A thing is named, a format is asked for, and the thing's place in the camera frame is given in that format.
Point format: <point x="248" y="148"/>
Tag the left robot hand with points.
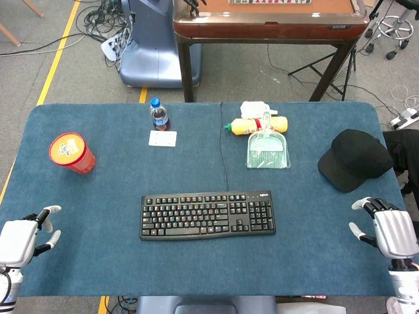
<point x="17" y="238"/>

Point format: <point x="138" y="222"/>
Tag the row of mahjong tiles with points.
<point x="269" y="1"/>

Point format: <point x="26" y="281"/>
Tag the white crumpled cloth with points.
<point x="253" y="108"/>

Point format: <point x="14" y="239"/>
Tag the wooden furniture leg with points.
<point x="32" y="6"/>
<point x="9" y="34"/>

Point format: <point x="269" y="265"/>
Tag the black computer keyboard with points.
<point x="207" y="215"/>

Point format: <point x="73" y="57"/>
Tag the yellow bottle with green cap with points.
<point x="242" y="126"/>

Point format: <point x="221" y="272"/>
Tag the white rectangular card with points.
<point x="162" y="138"/>

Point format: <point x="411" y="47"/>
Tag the black bag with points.
<point x="406" y="153"/>

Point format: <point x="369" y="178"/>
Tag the blue table cloth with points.
<point x="203" y="261"/>

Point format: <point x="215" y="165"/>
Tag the black tripod stand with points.
<point x="330" y="70"/>

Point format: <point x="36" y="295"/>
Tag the chrome stool with casters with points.
<point x="393" y="24"/>

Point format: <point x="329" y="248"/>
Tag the red instant noodle cup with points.
<point x="71" y="152"/>

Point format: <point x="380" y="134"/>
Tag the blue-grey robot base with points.
<point x="154" y="52"/>

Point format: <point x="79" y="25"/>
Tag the black baseball cap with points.
<point x="355" y="159"/>

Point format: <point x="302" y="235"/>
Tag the white power strip with plugs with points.
<point x="114" y="44"/>

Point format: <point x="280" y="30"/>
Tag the brown mahjong table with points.
<point x="268" y="26"/>

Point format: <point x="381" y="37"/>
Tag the green dustpan and brush set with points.
<point x="268" y="149"/>

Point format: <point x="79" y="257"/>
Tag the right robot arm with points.
<point x="405" y="283"/>

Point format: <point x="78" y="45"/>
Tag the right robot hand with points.
<point x="394" y="230"/>

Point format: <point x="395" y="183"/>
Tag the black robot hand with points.
<point x="193" y="6"/>

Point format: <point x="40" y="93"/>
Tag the blue-capped cola bottle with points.
<point x="159" y="115"/>

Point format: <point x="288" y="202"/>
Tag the grey-blue robot torso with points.
<point x="206" y="305"/>

